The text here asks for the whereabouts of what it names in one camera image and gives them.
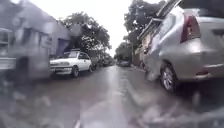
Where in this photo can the vehicle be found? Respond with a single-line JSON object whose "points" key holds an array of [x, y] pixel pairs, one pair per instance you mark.
{"points": [[124, 63]]}

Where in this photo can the wet grey asphalt road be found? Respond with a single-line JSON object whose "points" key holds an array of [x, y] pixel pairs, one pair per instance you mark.
{"points": [[103, 96]]}

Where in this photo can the large tree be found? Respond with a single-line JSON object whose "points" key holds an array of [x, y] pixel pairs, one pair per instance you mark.
{"points": [[141, 20], [88, 33]]}

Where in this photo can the white car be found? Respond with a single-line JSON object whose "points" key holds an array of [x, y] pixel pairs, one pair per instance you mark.
{"points": [[71, 63]]}

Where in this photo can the silver car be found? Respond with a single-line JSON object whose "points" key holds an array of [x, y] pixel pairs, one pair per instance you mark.
{"points": [[186, 50]]}

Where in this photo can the grey building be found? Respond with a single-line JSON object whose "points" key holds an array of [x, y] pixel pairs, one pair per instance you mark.
{"points": [[31, 43]]}

